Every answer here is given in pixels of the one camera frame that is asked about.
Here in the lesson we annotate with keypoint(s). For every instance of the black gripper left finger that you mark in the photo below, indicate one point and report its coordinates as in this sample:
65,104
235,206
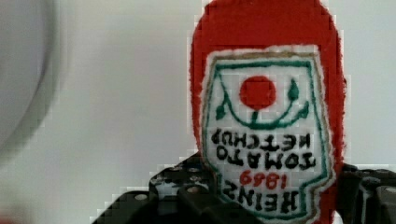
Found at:
182,194

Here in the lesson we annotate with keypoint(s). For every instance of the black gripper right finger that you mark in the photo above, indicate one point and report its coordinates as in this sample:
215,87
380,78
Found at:
366,196

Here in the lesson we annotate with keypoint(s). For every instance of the red plush ketchup bottle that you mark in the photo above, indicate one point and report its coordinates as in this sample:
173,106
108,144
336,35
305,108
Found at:
268,103

